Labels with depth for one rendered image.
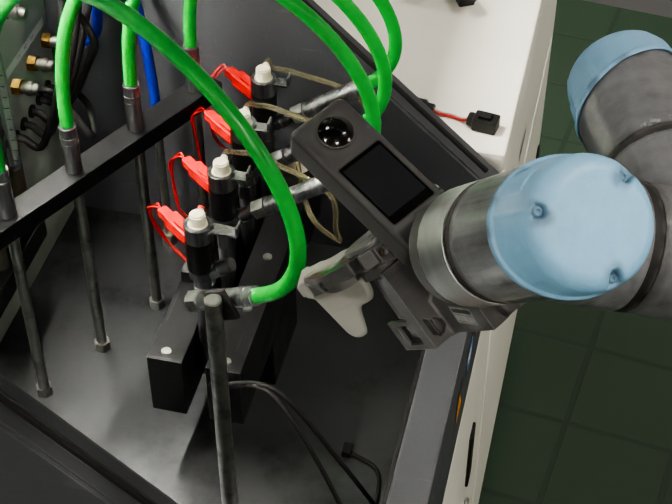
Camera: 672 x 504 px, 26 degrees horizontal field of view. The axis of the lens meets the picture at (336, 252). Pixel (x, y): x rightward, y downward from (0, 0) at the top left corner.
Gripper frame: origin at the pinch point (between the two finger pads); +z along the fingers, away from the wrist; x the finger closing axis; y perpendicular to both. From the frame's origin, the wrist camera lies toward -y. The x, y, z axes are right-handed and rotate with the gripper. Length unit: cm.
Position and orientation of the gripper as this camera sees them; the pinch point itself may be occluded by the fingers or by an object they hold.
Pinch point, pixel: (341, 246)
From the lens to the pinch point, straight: 107.3
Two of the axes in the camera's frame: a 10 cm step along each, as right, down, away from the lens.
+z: -3.3, 0.8, 9.4
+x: 7.4, -5.9, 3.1
